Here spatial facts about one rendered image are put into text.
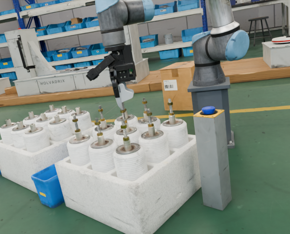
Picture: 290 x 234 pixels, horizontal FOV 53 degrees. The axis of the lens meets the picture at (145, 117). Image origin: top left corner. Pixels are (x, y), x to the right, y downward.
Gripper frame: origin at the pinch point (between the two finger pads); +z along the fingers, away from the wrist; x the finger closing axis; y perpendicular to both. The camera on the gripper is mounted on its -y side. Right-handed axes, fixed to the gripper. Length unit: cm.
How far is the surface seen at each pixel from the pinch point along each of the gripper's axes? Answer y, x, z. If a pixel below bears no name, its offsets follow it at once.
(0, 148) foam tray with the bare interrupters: -62, 25, 18
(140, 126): 5.2, 5.4, 10.3
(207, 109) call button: 27.6, -14.1, 1.7
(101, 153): -6.5, -14.0, 11.0
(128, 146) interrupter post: 3.1, -17.5, 8.2
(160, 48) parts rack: 25, 454, 14
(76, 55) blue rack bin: -142, 498, 3
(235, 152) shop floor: 44, 24, 35
